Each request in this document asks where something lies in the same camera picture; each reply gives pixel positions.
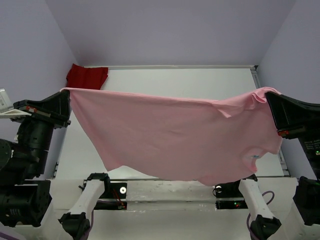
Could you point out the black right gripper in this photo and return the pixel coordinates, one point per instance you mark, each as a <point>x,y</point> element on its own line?
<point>296,117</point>

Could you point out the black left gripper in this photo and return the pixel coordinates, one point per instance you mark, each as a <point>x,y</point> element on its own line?
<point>57,106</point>

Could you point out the pink t shirt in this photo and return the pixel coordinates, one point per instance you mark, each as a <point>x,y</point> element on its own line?
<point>179,139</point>

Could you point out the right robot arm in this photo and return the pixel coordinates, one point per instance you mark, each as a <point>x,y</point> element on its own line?
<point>299,198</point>

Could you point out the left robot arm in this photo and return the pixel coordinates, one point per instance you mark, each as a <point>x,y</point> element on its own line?
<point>26,204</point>

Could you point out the red folded t shirt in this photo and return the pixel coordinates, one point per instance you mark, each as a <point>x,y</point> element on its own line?
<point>91,78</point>

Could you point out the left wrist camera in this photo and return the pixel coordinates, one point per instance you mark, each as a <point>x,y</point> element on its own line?
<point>7,110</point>

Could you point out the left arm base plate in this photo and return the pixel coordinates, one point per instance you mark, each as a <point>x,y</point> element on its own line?
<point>114,198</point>

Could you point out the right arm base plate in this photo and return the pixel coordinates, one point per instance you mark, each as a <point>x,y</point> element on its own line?
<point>228,196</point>

